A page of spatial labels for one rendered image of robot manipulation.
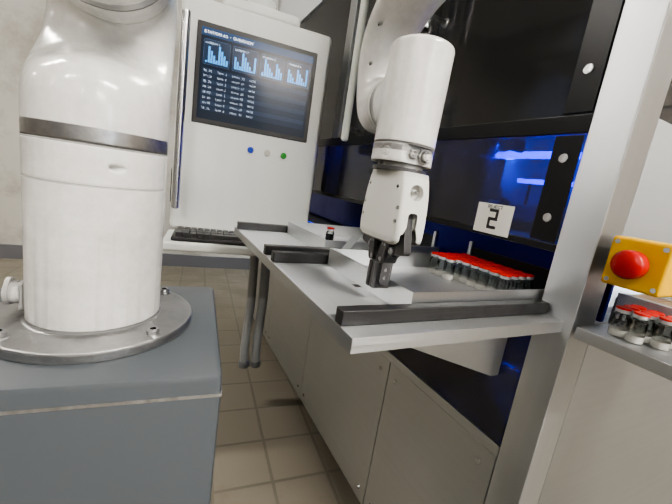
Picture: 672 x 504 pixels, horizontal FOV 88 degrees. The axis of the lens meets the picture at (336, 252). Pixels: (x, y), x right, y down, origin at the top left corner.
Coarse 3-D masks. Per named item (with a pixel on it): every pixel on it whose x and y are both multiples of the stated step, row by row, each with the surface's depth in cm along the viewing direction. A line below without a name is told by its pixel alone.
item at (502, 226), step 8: (480, 208) 73; (488, 208) 71; (496, 208) 69; (504, 208) 68; (512, 208) 66; (480, 216) 72; (488, 216) 71; (504, 216) 67; (512, 216) 66; (480, 224) 72; (496, 224) 69; (504, 224) 67; (488, 232) 71; (496, 232) 69; (504, 232) 67
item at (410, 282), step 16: (336, 256) 67; (352, 256) 72; (368, 256) 74; (400, 256) 78; (416, 256) 80; (352, 272) 62; (400, 272) 73; (416, 272) 75; (368, 288) 57; (384, 288) 53; (400, 288) 50; (416, 288) 62; (432, 288) 64; (448, 288) 66; (464, 288) 68
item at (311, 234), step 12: (288, 228) 100; (300, 228) 92; (312, 228) 104; (324, 228) 106; (336, 228) 108; (348, 228) 110; (300, 240) 92; (312, 240) 85; (324, 240) 79; (336, 240) 100; (360, 240) 107; (420, 252) 91
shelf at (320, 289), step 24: (264, 240) 86; (288, 240) 90; (264, 264) 71; (288, 264) 66; (312, 264) 69; (288, 288) 58; (312, 288) 54; (336, 288) 56; (360, 288) 58; (312, 312) 49; (336, 336) 42; (360, 336) 39; (384, 336) 41; (408, 336) 42; (432, 336) 44; (456, 336) 46; (480, 336) 48; (504, 336) 51
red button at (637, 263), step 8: (616, 256) 48; (624, 256) 47; (632, 256) 46; (640, 256) 46; (616, 264) 48; (624, 264) 47; (632, 264) 46; (640, 264) 46; (648, 264) 46; (616, 272) 48; (624, 272) 47; (632, 272) 46; (640, 272) 46
